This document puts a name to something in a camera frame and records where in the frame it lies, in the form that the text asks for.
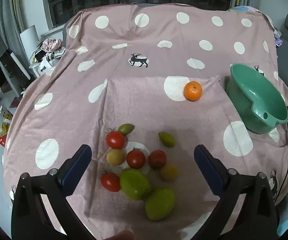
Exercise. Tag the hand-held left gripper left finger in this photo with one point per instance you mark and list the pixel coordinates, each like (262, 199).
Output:
(76, 170)

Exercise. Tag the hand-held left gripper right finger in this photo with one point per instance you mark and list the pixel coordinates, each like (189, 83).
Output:
(210, 170)

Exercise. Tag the red tomato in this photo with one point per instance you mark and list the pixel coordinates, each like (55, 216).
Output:
(135, 159)
(157, 159)
(110, 182)
(115, 140)

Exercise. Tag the yellowish plum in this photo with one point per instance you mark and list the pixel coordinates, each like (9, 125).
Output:
(169, 172)
(115, 157)

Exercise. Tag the small green olive fruit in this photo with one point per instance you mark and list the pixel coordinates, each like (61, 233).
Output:
(126, 128)
(167, 139)

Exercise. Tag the green plastic basin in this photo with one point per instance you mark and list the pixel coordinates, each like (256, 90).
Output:
(241, 100)

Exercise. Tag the large green mango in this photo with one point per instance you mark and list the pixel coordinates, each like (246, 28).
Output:
(134, 183)
(159, 203)

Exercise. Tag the person's left hand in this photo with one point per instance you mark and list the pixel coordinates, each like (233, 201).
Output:
(120, 235)

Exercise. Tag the orange mandarin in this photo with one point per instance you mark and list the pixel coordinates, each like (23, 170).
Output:
(193, 90)

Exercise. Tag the purple cloth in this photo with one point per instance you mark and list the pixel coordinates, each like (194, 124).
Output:
(277, 38)

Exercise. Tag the cartons on floor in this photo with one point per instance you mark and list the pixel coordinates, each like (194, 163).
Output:
(1, 127)

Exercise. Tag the pink polka dot blanket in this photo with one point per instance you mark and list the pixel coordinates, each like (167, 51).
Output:
(134, 100)

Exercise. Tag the white printed bag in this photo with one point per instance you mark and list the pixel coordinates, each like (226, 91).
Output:
(45, 63)

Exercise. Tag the colourful cloth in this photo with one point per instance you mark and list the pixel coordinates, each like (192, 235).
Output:
(244, 8)

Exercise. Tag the pile of pink clothes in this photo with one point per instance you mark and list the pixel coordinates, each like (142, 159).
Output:
(50, 44)

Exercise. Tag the grey curtain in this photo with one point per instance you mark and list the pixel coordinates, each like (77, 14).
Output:
(8, 17)

